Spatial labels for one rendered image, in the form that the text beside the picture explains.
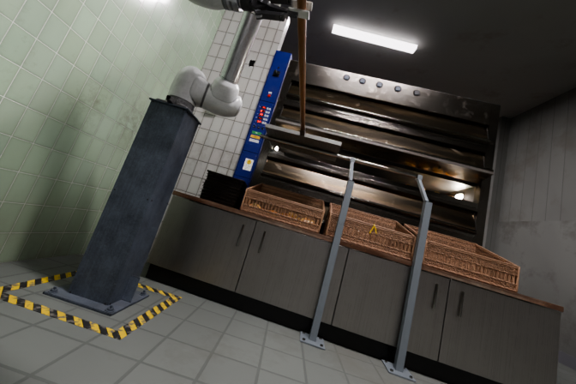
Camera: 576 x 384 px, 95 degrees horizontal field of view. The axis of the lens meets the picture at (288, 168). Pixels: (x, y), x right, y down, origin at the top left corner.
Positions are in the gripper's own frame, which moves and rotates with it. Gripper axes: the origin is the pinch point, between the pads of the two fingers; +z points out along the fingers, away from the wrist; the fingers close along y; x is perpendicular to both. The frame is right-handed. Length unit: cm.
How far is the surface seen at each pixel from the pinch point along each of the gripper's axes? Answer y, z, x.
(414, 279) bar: 72, 87, -98
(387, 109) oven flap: -65, 62, -152
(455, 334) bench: 93, 116, -105
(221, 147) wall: 11, -74, -154
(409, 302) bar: 84, 87, -98
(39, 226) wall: 104, -120, -71
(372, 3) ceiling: -234, 24, -197
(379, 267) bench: 71, 68, -103
